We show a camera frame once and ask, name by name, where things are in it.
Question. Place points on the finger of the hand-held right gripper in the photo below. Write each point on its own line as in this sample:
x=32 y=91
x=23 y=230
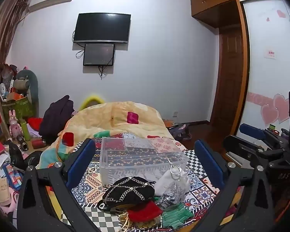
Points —
x=252 y=131
x=241 y=147

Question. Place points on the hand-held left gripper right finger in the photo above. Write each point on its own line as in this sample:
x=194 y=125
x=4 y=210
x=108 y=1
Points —
x=207 y=160

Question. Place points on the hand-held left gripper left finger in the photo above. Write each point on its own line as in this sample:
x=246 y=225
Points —
x=81 y=160

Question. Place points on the patterned patchwork bed sheet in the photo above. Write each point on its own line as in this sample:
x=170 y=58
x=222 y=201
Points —
x=94 y=183

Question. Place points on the pink heart stickers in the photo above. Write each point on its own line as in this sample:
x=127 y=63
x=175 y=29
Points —
x=275 y=108

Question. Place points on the purple backpack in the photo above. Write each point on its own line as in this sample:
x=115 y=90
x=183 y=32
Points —
x=181 y=131

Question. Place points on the red cylinder can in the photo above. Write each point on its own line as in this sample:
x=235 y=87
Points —
x=38 y=143

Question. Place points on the yellow patterned quilt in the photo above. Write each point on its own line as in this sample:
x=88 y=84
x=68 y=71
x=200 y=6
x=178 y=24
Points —
x=104 y=118

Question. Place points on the dark purple jacket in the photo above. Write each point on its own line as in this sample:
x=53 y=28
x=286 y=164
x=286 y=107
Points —
x=55 y=118

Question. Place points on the silver sequined pouch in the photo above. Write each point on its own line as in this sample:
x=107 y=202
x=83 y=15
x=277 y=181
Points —
x=170 y=197

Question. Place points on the black hat with white stitching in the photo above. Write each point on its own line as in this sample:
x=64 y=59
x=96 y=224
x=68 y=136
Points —
x=127 y=191

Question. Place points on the white sliding wardrobe door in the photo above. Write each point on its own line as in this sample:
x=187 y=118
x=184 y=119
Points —
x=268 y=77

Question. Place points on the brown wooden door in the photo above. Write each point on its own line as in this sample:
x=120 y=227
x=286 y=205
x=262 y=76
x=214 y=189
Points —
x=230 y=77

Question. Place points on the clear plastic storage box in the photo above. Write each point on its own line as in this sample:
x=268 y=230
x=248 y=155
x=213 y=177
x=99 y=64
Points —
x=140 y=159

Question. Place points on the red cloth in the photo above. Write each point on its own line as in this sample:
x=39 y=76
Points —
x=35 y=123

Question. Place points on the black flashlight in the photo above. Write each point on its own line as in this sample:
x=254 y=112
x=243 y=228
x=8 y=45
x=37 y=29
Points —
x=22 y=142

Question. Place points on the green bottle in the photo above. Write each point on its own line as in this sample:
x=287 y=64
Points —
x=25 y=130

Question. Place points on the black plastic bag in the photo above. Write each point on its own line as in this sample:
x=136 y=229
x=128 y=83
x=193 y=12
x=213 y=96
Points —
x=18 y=157

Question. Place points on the green knit scarf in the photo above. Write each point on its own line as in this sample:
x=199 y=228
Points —
x=177 y=217

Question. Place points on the pink rabbit toy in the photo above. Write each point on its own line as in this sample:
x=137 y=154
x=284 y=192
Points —
x=14 y=125

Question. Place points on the white paper notice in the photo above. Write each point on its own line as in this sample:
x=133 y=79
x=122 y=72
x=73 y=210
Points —
x=269 y=53

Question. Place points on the pile of papers and boxes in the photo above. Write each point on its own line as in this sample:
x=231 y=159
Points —
x=2 y=174

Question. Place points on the green gift bag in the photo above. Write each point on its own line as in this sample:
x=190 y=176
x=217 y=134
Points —
x=19 y=108

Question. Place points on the red cloth pouch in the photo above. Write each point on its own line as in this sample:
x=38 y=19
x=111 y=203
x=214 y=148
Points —
x=145 y=211

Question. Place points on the grey plush toy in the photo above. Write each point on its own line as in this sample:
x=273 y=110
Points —
x=24 y=82

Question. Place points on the wooden overhead wardrobe cabinet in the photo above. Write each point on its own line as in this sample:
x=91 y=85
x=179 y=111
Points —
x=215 y=2

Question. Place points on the striped brown curtain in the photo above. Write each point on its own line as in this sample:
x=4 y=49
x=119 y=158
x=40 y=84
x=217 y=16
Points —
x=2 y=41

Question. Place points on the small black wall monitor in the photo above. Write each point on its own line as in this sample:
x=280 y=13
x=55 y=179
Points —
x=99 y=54

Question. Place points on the wall-mounted black television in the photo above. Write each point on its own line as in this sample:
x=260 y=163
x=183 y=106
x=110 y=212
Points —
x=101 y=27

